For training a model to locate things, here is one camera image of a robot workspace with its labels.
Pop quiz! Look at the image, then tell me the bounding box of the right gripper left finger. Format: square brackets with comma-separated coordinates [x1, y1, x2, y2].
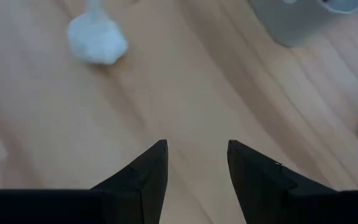
[90, 139, 170, 224]

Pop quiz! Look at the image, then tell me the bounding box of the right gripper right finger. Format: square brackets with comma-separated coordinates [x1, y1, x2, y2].
[227, 139, 338, 224]

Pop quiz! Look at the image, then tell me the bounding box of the long-stemmed white garlic bulb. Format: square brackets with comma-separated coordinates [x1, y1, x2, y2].
[66, 0, 129, 66]

